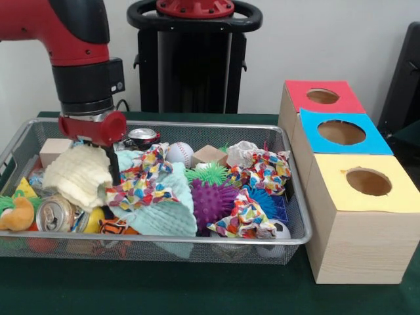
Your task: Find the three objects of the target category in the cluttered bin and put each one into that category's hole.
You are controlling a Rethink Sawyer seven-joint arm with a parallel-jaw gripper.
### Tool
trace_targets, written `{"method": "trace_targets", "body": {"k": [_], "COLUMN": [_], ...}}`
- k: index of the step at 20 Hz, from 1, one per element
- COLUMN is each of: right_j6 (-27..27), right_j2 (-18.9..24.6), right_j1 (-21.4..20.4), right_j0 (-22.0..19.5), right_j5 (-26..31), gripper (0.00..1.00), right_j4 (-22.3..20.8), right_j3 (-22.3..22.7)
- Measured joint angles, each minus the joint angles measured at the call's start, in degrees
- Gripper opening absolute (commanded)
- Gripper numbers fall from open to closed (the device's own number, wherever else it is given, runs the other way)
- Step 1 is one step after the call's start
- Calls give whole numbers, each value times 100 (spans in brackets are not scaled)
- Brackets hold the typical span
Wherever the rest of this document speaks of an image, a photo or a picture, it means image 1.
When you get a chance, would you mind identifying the dark green table cloth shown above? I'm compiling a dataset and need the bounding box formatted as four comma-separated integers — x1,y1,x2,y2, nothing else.
0,110,420,315

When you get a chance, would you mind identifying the mint green cloth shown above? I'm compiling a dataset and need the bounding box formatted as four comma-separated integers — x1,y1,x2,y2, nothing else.
113,150,198,238

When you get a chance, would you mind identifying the brown plush bear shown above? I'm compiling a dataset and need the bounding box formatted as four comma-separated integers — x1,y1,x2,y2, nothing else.
0,196,35,232

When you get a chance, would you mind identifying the crushed silver drink can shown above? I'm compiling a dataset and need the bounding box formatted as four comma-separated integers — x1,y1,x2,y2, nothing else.
36,196,75,232

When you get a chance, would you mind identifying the red black drink can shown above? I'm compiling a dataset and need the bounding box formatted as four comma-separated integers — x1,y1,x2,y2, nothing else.
126,128,161,150

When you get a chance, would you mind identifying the cream yellow cloth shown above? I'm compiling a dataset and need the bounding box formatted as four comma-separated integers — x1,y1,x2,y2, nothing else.
43,144,114,212

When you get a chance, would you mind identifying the small soccer ball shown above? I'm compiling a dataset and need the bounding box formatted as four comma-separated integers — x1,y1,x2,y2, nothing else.
256,222,291,260

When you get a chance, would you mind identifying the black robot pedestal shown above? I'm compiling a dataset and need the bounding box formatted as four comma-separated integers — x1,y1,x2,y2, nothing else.
127,0,263,114

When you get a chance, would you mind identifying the green spiky ball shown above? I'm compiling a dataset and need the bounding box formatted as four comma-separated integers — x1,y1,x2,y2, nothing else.
186,162,230,186

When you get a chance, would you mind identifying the wooden three-hole box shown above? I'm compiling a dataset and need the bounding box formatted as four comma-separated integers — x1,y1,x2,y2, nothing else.
277,79,420,285

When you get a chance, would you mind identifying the white baseball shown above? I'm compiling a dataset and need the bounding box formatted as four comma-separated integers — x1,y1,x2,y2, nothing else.
167,142,195,169

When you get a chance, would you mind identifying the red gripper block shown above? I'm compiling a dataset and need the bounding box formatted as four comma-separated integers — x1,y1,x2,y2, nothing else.
58,110,128,186

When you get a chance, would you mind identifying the colourful patterned cloth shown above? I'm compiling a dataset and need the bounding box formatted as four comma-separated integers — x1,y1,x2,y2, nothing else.
226,141,291,194
105,143,179,211
209,189,280,239

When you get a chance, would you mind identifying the purple spiky ball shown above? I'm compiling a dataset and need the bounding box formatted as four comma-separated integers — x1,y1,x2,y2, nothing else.
190,180,237,229

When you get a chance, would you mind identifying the shallow clear mesh bin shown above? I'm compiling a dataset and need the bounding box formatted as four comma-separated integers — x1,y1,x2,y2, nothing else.
0,117,312,266

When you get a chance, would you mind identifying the black chair back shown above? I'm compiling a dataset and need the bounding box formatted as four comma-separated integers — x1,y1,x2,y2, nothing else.
377,22,420,155

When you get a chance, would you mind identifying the blue spiky ball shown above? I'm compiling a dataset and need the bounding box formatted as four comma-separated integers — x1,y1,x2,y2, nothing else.
248,186,280,219

